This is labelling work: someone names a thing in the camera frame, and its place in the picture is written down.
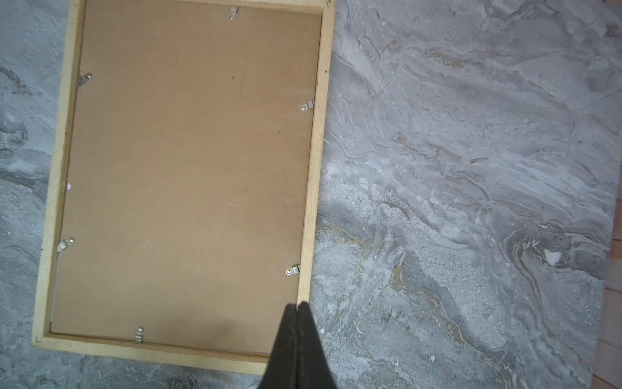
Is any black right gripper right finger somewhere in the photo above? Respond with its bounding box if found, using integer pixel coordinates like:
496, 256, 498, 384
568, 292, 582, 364
296, 301, 337, 389

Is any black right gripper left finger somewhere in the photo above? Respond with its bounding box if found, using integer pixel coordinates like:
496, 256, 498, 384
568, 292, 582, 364
259, 304, 298, 389

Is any light wooden picture frame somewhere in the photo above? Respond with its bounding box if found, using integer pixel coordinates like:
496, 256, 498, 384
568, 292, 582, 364
31, 0, 337, 378

